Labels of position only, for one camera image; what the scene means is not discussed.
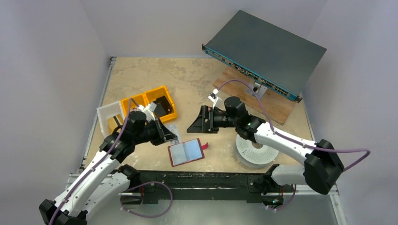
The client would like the wooden board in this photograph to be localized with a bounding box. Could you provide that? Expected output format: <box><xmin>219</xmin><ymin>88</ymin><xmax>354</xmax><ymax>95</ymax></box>
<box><xmin>213</xmin><ymin>67</ymin><xmax>298</xmax><ymax>125</ymax></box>

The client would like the gold card with black stripe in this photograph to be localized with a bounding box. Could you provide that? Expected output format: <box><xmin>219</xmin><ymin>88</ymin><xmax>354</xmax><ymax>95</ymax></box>
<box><xmin>107</xmin><ymin>114</ymin><xmax>123</xmax><ymax>133</ymax></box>

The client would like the red leather card holder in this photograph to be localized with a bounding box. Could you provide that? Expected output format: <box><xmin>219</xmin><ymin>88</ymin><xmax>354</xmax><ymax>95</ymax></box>
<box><xmin>168</xmin><ymin>138</ymin><xmax>209</xmax><ymax>167</ymax></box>

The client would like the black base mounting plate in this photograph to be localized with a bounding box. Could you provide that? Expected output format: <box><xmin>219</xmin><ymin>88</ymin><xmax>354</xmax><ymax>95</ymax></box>
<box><xmin>112</xmin><ymin>165</ymin><xmax>294</xmax><ymax>207</ymax></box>

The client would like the white plastic bin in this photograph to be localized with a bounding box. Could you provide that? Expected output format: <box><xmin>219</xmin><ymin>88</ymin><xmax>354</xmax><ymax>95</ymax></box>
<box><xmin>96</xmin><ymin>101</ymin><xmax>125</xmax><ymax>138</ymax></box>

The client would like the yellow double compartment bin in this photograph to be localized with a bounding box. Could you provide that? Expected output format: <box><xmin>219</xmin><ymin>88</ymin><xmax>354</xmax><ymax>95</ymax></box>
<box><xmin>120</xmin><ymin>86</ymin><xmax>178</xmax><ymax>123</ymax></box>

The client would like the white filament spool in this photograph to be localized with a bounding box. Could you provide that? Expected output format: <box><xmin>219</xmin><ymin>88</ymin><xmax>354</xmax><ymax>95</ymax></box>
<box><xmin>235</xmin><ymin>135</ymin><xmax>279</xmax><ymax>168</ymax></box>

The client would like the white VIP credit card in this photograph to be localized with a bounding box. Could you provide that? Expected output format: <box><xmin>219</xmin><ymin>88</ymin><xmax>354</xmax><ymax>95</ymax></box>
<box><xmin>166</xmin><ymin>124</ymin><xmax>181</xmax><ymax>144</ymax></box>

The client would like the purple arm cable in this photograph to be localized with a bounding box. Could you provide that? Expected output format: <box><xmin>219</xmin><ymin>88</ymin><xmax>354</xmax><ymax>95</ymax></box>
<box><xmin>209</xmin><ymin>79</ymin><xmax>371</xmax><ymax>212</ymax></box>
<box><xmin>48</xmin><ymin>97</ymin><xmax>173</xmax><ymax>225</ymax></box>

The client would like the grey blue network switch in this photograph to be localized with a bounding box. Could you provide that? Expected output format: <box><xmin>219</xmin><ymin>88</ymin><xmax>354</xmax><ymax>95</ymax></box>
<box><xmin>202</xmin><ymin>10</ymin><xmax>327</xmax><ymax>103</ymax></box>

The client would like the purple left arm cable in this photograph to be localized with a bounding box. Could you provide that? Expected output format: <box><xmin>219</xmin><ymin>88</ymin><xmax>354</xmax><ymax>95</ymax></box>
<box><xmin>48</xmin><ymin>97</ymin><xmax>173</xmax><ymax>225</ymax></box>

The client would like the black square part in bin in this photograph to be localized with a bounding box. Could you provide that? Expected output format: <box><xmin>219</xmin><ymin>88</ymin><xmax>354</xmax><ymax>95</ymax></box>
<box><xmin>153</xmin><ymin>96</ymin><xmax>173</xmax><ymax>118</ymax></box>

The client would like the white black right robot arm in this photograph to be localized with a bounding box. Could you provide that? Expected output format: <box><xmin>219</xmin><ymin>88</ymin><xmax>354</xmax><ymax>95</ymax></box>
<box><xmin>187</xmin><ymin>97</ymin><xmax>344</xmax><ymax>195</ymax></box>

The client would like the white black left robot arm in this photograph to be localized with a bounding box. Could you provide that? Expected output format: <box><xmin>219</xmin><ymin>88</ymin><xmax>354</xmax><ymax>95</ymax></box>
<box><xmin>39</xmin><ymin>111</ymin><xmax>177</xmax><ymax>225</ymax></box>

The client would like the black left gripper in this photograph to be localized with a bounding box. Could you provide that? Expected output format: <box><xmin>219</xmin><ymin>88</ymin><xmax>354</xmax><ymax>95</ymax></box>
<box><xmin>133</xmin><ymin>116</ymin><xmax>177</xmax><ymax>145</ymax></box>

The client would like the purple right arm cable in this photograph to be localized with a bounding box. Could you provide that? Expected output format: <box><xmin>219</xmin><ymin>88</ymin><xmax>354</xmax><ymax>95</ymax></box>
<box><xmin>209</xmin><ymin>79</ymin><xmax>371</xmax><ymax>212</ymax></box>

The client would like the grey metal bracket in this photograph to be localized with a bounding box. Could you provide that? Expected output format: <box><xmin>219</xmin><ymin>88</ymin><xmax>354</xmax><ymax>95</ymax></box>
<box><xmin>245</xmin><ymin>82</ymin><xmax>268</xmax><ymax>99</ymax></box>

